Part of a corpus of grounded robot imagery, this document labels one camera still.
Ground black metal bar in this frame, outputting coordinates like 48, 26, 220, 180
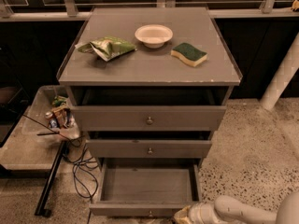
35, 141, 66, 217

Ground white diagonal post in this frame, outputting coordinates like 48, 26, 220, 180
260, 33, 299, 110

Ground grey wooden drawer cabinet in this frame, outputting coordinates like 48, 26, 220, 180
56, 6, 243, 170

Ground green chip bag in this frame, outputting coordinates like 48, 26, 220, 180
75, 36, 137, 62

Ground grey middle drawer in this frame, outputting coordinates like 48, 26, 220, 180
86, 140, 212, 159

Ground black cable on floor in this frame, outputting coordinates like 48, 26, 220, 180
62, 135, 100, 224

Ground grey top drawer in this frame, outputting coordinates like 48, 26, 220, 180
71, 105, 226, 132

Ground green yellow sponge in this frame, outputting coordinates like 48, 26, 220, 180
171, 43, 207, 67

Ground grey bottom drawer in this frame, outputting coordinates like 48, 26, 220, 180
90, 159, 202, 217

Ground grey drawer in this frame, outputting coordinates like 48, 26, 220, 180
86, 140, 212, 159
90, 159, 202, 217
71, 105, 226, 132

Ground snack packages in bin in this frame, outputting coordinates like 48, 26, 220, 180
45, 95, 75, 129

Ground white bowl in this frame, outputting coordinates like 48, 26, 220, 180
135, 24, 173, 49

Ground clear plastic bin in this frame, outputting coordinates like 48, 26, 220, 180
21, 85, 80, 145

